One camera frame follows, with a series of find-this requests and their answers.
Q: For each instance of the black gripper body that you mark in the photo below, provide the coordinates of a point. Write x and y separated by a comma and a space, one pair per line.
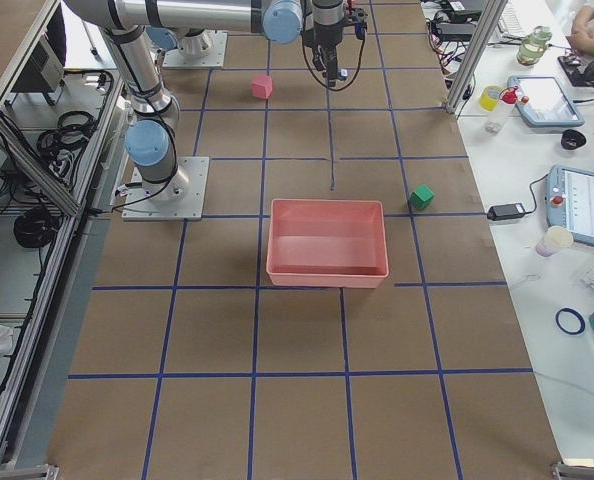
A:
325, 31

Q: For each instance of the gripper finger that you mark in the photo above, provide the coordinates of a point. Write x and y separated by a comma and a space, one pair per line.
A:
331, 65
317, 59

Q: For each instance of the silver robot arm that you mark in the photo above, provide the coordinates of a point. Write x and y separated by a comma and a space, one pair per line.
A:
280, 21
150, 140

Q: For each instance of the pink foam cube centre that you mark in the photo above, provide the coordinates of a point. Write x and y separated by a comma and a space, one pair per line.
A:
262, 87

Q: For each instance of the yellow tape roll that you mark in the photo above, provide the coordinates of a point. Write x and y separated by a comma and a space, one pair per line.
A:
490, 96

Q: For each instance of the green foam cube far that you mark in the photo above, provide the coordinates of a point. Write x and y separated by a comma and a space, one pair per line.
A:
421, 197

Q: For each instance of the pink plastic bin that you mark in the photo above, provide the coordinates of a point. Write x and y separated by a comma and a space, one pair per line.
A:
327, 243

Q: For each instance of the clear squeeze bottle red cap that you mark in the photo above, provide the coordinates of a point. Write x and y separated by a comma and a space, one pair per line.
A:
502, 110

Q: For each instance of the teach pendant far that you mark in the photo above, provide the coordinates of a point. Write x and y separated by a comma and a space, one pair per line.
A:
548, 104

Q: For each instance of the teach pendant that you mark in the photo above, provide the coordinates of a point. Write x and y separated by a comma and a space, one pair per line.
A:
569, 201
548, 104

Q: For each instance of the black power adapter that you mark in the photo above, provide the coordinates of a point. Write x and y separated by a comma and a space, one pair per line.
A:
503, 212

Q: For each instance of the teach pendant near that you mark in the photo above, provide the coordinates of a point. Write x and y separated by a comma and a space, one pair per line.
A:
569, 201

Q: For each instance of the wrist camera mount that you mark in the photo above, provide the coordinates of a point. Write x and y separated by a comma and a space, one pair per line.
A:
356, 18

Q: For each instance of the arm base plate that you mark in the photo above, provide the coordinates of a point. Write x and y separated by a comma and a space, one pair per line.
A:
183, 198
206, 50

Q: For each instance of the aluminium frame post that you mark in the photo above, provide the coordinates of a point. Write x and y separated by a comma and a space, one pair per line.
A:
483, 31

